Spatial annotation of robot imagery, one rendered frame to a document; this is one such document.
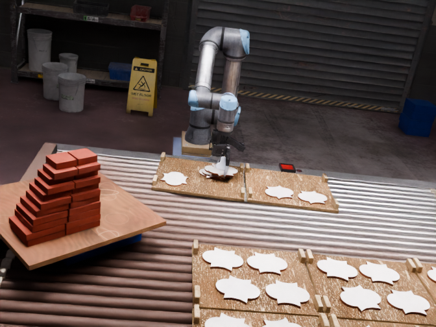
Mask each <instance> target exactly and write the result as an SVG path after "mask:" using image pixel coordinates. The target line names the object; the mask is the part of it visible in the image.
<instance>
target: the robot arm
mask: <svg viewBox="0 0 436 327"><path fill-rule="evenodd" d="M249 39H250V34H249V31H247V30H242V29H233V28H227V27H214V28H212V29H210V30H209V31H208V32H207V33H206V34H205V35H204V36H203V37H202V39H201V41H200V43H199V51H200V57H199V64H198V70H197V77H196V81H195V89H194V90H190V91H189V98H188V104H189V106H191V109H190V110H191V113H190V120H189V127H188V129H187V132H186V134H185V140H186V141H187V142H188V143H192V144H195V145H207V144H210V143H212V147H211V148H210V145H209V150H210V151H212V156H210V158H211V159H212V160H217V161H218V162H217V164H216V165H215V167H216V168H217V169H220V170H223V171H224V176H226V174H227V172H228V166H229V163H230V145H232V146H233V147H235V148H236V149H237V150H239V151H241V152H243V151H244V150H245V149H246V148H245V146H244V145H243V144H242V143H241V142H238V141H237V140H235V139H234V138H232V137H230V135H232V131H233V127H234V126H236V125H237V122H238V119H239V115H240V111H241V107H240V106H239V103H238V101H237V92H238V87H239V78H240V73H241V65H242V60H243V59H244V58H245V57H246V55H248V54H249ZM218 51H223V55H224V57H225V58H226V60H225V65H224V75H223V85H222V91H221V94H219V93H210V90H211V85H212V76H213V67H214V62H215V55H216V54H217V52H218ZM210 125H217V129H213V130H212V134H211V130H210ZM224 156H225V157H224Z"/></svg>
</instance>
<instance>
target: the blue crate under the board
mask: <svg viewBox="0 0 436 327"><path fill-rule="evenodd" d="M138 241H141V234H138V235H136V236H132V237H129V238H126V239H123V240H120V241H117V242H115V243H111V244H109V245H105V246H103V247H99V248H96V249H93V250H90V251H87V252H84V253H82V254H78V255H76V256H72V257H70V258H66V259H64V260H61V261H62V262H63V263H64V264H65V265H67V266H68V265H72V264H74V263H77V262H80V261H83V260H86V259H89V258H92V257H94V256H98V255H100V254H104V253H106V252H110V251H112V250H115V249H117V248H121V247H124V246H127V245H130V244H132V243H135V242H138Z"/></svg>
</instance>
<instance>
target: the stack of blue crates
mask: <svg viewBox="0 0 436 327"><path fill-rule="evenodd" d="M402 112H403V113H402ZM402 112H401V113H400V117H399V120H400V122H399V124H398V127H399V128H400V129H401V130H402V131H403V132H404V133H405V134H406V135H412V136H422V137H429V135H430V132H431V126H432V124H433V122H434V119H435V115H436V106H435V105H434V104H432V103H431V102H429V101H427V100H421V99H410V98H406V100H405V103H404V108H403V111H402Z"/></svg>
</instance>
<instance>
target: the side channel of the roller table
mask: <svg viewBox="0 0 436 327"><path fill-rule="evenodd" d="M56 153H57V144H56V143H44V144H43V146H42V148H41V149H40V151H39V152H38V154H37V155H36V157H35V158H34V159H33V161H32V163H31V164H30V166H29V168H28V169H27V170H26V172H25V174H24V175H23V176H22V178H21V180H20V182H21V181H25V180H30V179H34V178H36V177H39V176H38V169H42V168H43V164H48V163H47V162H46V156H47V155H50V154H56ZM3 245H4V242H3V240H2V239H1V238H0V250H3Z"/></svg>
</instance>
